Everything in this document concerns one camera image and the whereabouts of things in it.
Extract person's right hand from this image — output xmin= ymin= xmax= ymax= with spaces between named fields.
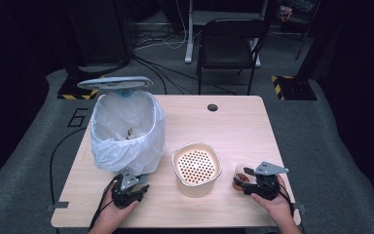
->
xmin=251 ymin=176 xmax=295 ymax=223

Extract right hand-held gripper cable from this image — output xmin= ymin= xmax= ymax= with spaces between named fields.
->
xmin=276 ymin=182 xmax=296 ymax=218

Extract hazard-striped stand base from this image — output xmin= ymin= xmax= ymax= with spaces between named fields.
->
xmin=56 ymin=74 xmax=106 ymax=101
xmin=271 ymin=75 xmax=318 ymax=101

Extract clear plastic cup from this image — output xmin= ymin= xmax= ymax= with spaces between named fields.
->
xmin=232 ymin=163 xmax=258 ymax=192

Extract beige strainer basket container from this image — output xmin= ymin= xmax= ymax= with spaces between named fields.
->
xmin=170 ymin=141 xmax=223 ymax=199

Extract person's left hand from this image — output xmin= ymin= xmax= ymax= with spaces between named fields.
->
xmin=98 ymin=188 xmax=139 ymax=228

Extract hand-held gripper cable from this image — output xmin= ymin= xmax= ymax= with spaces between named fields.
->
xmin=90 ymin=176 xmax=121 ymax=229
xmin=276 ymin=182 xmax=296 ymax=218

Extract black folding chair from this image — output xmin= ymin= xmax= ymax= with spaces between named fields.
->
xmin=196 ymin=18 xmax=271 ymax=96

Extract white desk frame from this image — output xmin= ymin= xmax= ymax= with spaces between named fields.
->
xmin=184 ymin=0 xmax=270 ymax=68

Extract dark cabinet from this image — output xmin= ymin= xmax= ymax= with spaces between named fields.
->
xmin=61 ymin=0 xmax=134 ymax=66

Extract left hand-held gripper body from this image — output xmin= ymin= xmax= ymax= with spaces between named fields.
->
xmin=111 ymin=172 xmax=144 ymax=210

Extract blue-grey pedal trash can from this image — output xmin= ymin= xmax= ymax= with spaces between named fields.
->
xmin=77 ymin=76 xmax=167 ymax=186

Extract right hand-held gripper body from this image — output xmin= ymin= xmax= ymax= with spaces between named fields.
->
xmin=254 ymin=161 xmax=290 ymax=201

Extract bundle of floor cables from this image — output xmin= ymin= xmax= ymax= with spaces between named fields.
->
xmin=131 ymin=28 xmax=238 ymax=96

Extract left hand-held gripper cable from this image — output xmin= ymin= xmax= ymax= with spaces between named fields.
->
xmin=90 ymin=176 xmax=121 ymax=229

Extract red food scraps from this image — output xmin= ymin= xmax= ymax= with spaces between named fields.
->
xmin=235 ymin=174 xmax=249 ymax=187

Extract white plastic trash bag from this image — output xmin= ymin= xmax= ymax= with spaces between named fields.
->
xmin=90 ymin=90 xmax=167 ymax=177

